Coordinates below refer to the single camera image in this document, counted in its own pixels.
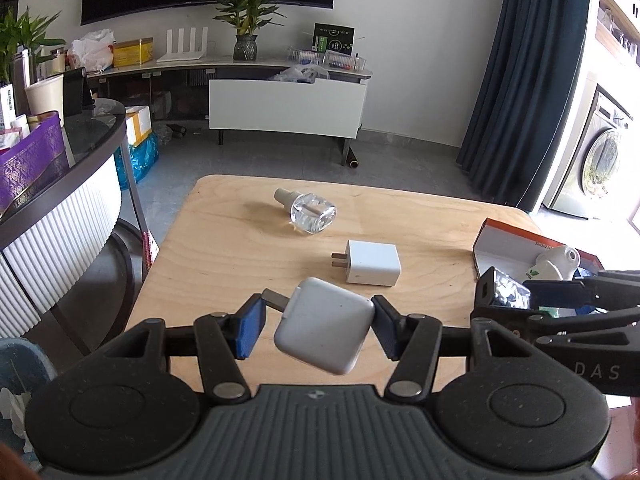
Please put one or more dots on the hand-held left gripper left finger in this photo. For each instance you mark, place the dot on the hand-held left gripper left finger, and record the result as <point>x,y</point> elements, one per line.
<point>252,327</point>

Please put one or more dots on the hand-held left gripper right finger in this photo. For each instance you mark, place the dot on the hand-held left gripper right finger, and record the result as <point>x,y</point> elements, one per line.
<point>387,327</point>

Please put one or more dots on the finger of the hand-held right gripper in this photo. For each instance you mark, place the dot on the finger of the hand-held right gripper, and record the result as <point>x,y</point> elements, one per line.
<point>575,325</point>
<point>600,290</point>

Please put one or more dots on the white rounded charger adapter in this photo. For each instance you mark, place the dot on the white rounded charger adapter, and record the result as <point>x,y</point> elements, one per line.
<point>325,325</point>

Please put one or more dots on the black charger adapter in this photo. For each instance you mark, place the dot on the black charger adapter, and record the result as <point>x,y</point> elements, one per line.
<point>500,290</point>

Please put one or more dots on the orange-edged cardboard box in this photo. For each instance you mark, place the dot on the orange-edged cardboard box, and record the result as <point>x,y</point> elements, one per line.
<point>505,245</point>

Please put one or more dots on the clear liquid refill bottle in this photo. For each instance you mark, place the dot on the clear liquid refill bottle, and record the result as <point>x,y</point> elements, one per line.
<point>310,212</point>

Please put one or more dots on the small white plug-in repeller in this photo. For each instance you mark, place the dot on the small white plug-in repeller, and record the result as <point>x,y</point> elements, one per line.
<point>555,262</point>

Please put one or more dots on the silver washing machine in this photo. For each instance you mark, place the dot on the silver washing machine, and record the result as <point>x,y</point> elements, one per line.
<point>595,160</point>

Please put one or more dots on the red booklet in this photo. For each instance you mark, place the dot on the red booklet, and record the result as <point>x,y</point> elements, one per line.
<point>149,247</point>

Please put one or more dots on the round black side table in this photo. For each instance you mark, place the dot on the round black side table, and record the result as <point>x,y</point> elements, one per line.
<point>115,285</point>

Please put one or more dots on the dark rolled tube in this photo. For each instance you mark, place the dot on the dark rolled tube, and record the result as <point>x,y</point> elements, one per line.
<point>354,158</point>

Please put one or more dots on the blue plastic bag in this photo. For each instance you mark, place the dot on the blue plastic bag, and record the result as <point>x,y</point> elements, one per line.
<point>142,160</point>

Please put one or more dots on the dark slipper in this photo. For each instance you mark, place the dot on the dark slipper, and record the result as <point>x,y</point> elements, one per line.
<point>176,131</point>

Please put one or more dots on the curved black-topped ribbed counter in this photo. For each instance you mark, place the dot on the curved black-topped ribbed counter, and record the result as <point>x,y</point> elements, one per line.
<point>60,240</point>

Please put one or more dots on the dark blue curtain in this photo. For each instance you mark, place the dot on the dark blue curtain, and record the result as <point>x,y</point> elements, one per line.
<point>530,85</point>

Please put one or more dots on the white television cabinet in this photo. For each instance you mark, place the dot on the white television cabinet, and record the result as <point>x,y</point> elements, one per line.
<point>285,105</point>

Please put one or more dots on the white and yellow carton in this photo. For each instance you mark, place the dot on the white and yellow carton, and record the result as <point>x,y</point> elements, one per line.
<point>137,125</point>

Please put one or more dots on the blue trash bin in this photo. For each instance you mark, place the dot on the blue trash bin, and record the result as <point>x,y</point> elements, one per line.
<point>20,375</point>

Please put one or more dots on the grey plastic bag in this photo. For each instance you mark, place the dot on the grey plastic bag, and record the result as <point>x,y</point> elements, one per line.
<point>300,74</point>

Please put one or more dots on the clear plastic organizer box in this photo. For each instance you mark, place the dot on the clear plastic organizer box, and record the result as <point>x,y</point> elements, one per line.
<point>305,56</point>
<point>345,60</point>

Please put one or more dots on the purple patterned box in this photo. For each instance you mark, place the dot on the purple patterned box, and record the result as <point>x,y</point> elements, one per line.
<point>30,160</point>

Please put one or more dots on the white router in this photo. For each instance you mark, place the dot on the white router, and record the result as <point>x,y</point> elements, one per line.
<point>182,52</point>

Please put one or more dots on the black and green box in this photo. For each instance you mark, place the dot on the black and green box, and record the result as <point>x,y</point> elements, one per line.
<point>334,39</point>

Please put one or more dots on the black stand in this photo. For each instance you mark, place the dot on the black stand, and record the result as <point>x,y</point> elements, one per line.
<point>75,92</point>

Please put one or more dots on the yellow box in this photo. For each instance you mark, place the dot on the yellow box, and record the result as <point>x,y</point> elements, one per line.
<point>132,52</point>

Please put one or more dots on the potted plant in dark vase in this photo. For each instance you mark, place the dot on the potted plant in dark vase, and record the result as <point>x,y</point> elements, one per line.
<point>246,20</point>

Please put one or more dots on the white paper cup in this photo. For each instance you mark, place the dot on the white paper cup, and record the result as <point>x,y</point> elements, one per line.
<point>45,95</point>

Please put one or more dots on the white plastic bag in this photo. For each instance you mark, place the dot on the white plastic bag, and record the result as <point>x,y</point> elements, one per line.
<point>92,52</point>

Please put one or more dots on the steel tumbler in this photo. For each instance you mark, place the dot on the steel tumbler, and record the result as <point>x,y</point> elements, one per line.
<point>22,80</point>

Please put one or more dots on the green leafy plant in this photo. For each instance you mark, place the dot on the green leafy plant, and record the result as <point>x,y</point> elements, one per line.
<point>20,35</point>

